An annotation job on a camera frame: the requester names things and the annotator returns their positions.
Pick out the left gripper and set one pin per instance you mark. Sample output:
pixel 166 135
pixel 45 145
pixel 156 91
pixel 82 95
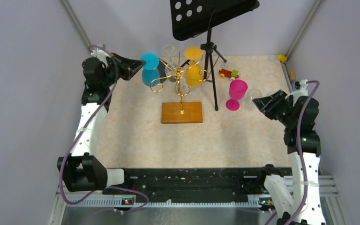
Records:
pixel 128 67

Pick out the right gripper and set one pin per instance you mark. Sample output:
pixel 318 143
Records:
pixel 267 104

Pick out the clear front wine glass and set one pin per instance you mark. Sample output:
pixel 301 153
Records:
pixel 251 95

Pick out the clear wine glass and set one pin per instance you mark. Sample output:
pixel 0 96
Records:
pixel 251 95
pixel 170 51

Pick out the blue plastic wine glass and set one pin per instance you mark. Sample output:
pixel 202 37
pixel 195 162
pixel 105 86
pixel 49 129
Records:
pixel 150 72

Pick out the pink plastic wine glass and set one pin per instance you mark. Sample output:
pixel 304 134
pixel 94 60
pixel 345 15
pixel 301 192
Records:
pixel 237 90

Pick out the yellow plastic wine glass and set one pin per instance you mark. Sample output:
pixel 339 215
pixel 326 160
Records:
pixel 193 76

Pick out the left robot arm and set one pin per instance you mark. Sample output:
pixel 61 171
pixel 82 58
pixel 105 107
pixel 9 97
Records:
pixel 79 169

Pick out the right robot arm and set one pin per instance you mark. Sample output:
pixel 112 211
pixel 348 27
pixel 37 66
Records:
pixel 302 206

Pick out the clear back wine glass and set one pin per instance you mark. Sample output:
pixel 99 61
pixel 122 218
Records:
pixel 170 51

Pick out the gold wine glass rack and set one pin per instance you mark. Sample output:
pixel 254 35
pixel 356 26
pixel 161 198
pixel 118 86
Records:
pixel 180 112

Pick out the brown wooden block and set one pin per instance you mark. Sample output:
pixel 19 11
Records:
pixel 291 74

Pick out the yellow corner clip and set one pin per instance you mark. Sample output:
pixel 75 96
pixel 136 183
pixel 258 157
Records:
pixel 282 58

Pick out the colourful toy train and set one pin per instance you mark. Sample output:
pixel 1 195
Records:
pixel 230 74

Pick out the black music stand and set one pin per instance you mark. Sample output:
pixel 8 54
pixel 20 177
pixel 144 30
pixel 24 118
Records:
pixel 191 18

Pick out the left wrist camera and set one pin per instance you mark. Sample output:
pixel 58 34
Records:
pixel 98 51

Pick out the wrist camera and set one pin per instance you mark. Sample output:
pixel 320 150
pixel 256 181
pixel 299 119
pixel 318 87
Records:
pixel 98 51
pixel 300 91

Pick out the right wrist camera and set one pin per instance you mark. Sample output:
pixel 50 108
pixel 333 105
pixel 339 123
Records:
pixel 300 91

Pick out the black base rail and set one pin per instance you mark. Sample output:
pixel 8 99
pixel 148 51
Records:
pixel 198 185

